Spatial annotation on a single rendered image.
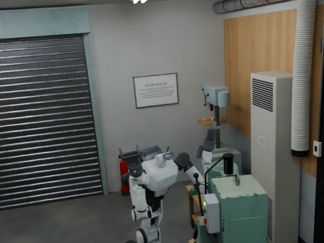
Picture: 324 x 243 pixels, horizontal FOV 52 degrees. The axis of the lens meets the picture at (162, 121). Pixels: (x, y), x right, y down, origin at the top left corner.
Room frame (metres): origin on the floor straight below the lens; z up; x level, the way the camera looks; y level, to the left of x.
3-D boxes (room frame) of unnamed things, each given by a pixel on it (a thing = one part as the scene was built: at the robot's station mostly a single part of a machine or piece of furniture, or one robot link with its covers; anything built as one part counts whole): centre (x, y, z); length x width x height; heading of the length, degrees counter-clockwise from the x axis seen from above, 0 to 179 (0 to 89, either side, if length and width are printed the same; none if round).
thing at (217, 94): (4.18, -0.72, 0.79); 0.62 x 0.48 x 1.58; 11
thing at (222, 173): (1.65, -0.34, 1.53); 0.08 x 0.08 x 0.17; 4
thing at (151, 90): (4.78, 0.05, 1.48); 0.64 x 0.02 x 0.46; 100
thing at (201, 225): (1.57, -0.19, 1.22); 0.09 x 0.08 x 0.15; 4
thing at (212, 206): (1.47, -0.21, 1.40); 0.10 x 0.06 x 0.16; 4
